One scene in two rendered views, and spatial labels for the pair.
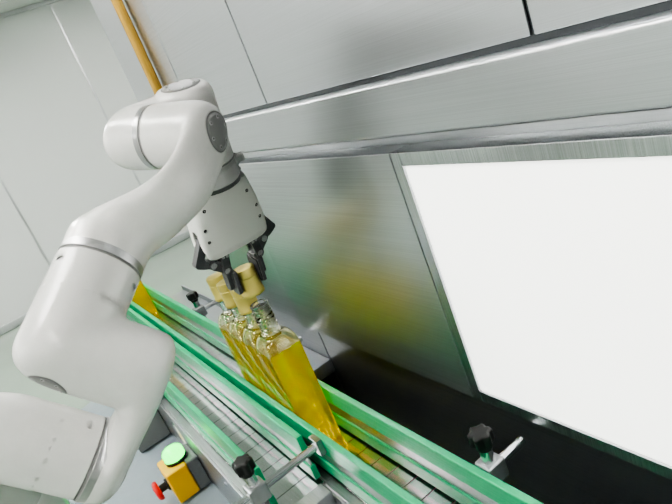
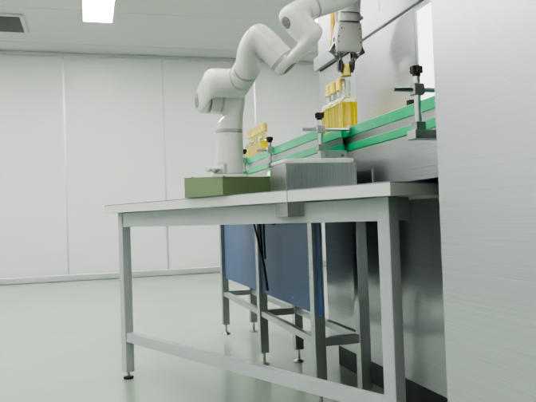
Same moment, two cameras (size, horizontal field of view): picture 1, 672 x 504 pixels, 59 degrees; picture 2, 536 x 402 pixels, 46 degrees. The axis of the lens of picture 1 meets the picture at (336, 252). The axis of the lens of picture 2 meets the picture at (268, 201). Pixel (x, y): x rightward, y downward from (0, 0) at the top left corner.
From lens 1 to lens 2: 1.60 m
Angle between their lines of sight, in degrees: 23
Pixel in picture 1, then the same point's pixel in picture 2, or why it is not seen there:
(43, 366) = (289, 13)
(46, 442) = (277, 40)
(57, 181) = not seen: hidden behind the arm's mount
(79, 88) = (247, 124)
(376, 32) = not seen: outside the picture
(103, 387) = (301, 26)
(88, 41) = (268, 95)
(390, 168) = (412, 13)
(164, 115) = not seen: outside the picture
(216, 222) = (344, 34)
